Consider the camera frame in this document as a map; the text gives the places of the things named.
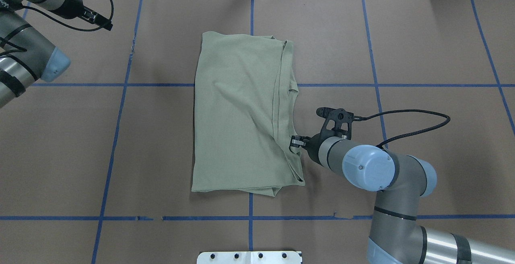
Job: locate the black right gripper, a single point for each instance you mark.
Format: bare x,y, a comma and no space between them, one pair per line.
314,144

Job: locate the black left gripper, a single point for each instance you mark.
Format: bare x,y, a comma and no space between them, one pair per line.
68,10

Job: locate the olive green long-sleeve shirt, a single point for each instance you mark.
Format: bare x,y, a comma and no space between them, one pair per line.
244,98

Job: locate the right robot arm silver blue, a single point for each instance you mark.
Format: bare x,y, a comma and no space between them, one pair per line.
399,181

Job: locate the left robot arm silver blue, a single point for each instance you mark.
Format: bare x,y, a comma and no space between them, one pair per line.
26,54

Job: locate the white mounting plate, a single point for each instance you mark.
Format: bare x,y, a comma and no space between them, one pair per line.
250,257

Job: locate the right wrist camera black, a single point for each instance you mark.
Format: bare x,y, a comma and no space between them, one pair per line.
337,123

